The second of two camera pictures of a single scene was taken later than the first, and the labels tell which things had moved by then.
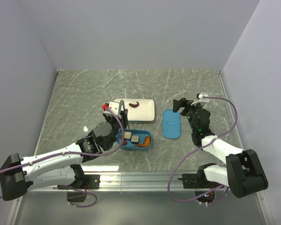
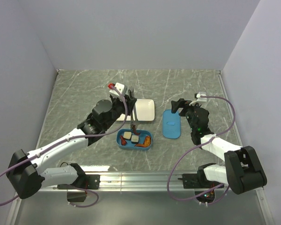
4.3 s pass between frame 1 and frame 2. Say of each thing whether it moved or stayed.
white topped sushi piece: stayed
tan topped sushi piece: stayed
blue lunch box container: stayed
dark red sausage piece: moved
